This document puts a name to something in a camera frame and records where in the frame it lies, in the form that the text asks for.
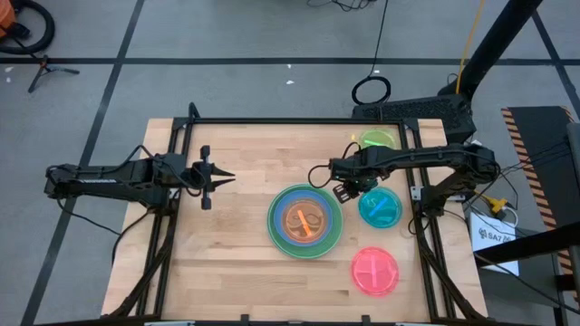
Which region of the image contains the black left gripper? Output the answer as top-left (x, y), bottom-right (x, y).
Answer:
top-left (189, 145), bottom-right (237, 211)

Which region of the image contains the green plastic plate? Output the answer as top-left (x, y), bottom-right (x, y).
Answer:
top-left (268, 185), bottom-right (342, 258)

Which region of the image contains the transparent orange plate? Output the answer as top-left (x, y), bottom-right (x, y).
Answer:
top-left (283, 198), bottom-right (328, 244)

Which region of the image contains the blue plastic plate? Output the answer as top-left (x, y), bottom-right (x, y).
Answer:
top-left (274, 189), bottom-right (334, 248)

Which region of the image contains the transparent pink plate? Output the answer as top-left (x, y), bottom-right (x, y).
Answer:
top-left (351, 246), bottom-right (401, 298)

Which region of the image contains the transparent teal plate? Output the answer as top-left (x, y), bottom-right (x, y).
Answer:
top-left (357, 186), bottom-right (403, 229)

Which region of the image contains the transparent green plate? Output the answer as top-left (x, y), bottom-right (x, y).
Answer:
top-left (359, 129), bottom-right (399, 151)

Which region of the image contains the pale blue-grey large plate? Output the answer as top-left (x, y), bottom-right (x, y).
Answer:
top-left (266, 182), bottom-right (344, 261)

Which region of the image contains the yellow plug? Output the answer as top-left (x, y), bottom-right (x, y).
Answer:
top-left (474, 189), bottom-right (509, 214)

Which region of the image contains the white printed sign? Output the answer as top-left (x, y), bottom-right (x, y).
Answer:
top-left (470, 211), bottom-right (521, 277)

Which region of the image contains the black metal beam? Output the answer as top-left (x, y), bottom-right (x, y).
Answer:
top-left (473, 221), bottom-right (580, 268)

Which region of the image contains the black hazard-edged floor mat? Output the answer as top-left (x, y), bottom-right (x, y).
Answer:
top-left (500, 106), bottom-right (580, 277)

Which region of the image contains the black tripod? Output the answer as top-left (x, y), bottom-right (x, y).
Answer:
top-left (27, 53), bottom-right (81, 94)

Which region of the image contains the orange shop vacuum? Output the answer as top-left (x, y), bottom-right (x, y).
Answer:
top-left (0, 0), bottom-right (17, 40)

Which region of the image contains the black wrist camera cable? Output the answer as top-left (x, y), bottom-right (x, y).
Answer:
top-left (307, 163), bottom-right (337, 190)

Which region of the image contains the black aluminium table frame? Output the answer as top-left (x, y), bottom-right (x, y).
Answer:
top-left (108, 101), bottom-right (488, 326)

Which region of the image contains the coiled black cable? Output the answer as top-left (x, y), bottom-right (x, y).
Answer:
top-left (352, 0), bottom-right (392, 106)

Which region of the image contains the yellow hanging cable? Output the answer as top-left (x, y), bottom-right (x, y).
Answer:
top-left (455, 0), bottom-right (487, 94)

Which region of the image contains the black camera stand pole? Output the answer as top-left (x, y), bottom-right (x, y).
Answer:
top-left (452, 0), bottom-right (543, 99)

